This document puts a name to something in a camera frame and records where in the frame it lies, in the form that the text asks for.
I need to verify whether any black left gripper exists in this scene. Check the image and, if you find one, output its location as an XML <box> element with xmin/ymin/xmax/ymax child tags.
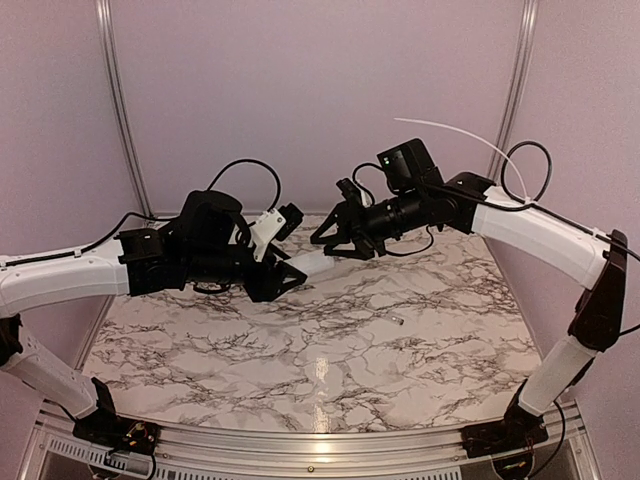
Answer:
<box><xmin>186</xmin><ymin>239</ymin><xmax>309</xmax><ymax>302</ymax></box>

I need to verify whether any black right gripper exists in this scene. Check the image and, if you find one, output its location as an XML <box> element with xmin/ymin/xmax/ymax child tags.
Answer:
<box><xmin>309</xmin><ymin>187</ymin><xmax>427</xmax><ymax>260</ymax></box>

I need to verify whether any white remote control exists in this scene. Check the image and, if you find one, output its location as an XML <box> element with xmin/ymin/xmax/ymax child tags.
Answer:
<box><xmin>286</xmin><ymin>251</ymin><xmax>335</xmax><ymax>277</ymax></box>

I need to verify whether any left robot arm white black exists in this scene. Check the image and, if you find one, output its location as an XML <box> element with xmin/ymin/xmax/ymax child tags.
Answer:
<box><xmin>1</xmin><ymin>190</ymin><xmax>307</xmax><ymax>445</ymax></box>

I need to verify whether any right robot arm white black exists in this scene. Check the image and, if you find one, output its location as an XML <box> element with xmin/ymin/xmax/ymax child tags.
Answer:
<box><xmin>311</xmin><ymin>172</ymin><xmax>629</xmax><ymax>448</ymax></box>

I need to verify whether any white zip tie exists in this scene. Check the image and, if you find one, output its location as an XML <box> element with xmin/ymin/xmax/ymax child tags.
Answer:
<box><xmin>393</xmin><ymin>116</ymin><xmax>535</xmax><ymax>205</ymax></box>

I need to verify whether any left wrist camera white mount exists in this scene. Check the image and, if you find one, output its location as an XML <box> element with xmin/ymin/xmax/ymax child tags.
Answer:
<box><xmin>249</xmin><ymin>203</ymin><xmax>304</xmax><ymax>262</ymax></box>

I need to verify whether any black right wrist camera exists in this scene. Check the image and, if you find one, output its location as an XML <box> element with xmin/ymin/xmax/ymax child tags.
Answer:
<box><xmin>377</xmin><ymin>138</ymin><xmax>444</xmax><ymax>194</ymax></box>

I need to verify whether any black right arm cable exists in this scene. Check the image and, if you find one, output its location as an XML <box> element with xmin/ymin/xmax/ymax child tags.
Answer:
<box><xmin>501</xmin><ymin>141</ymin><xmax>640</xmax><ymax>261</ymax></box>

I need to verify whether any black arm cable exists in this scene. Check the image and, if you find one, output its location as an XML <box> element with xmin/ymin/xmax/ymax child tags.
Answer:
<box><xmin>501</xmin><ymin>141</ymin><xmax>640</xmax><ymax>261</ymax></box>
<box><xmin>74</xmin><ymin>158</ymin><xmax>284</xmax><ymax>251</ymax></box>

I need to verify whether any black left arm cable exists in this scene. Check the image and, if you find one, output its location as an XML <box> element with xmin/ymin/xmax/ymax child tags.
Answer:
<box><xmin>74</xmin><ymin>158</ymin><xmax>284</xmax><ymax>251</ymax></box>

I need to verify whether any aluminium front rail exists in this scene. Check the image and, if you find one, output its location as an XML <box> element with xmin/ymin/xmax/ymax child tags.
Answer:
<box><xmin>29</xmin><ymin>399</ymin><xmax>591</xmax><ymax>480</ymax></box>

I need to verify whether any aluminium frame post left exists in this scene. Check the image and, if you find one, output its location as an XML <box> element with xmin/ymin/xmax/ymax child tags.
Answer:
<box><xmin>95</xmin><ymin>0</ymin><xmax>153</xmax><ymax>216</ymax></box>

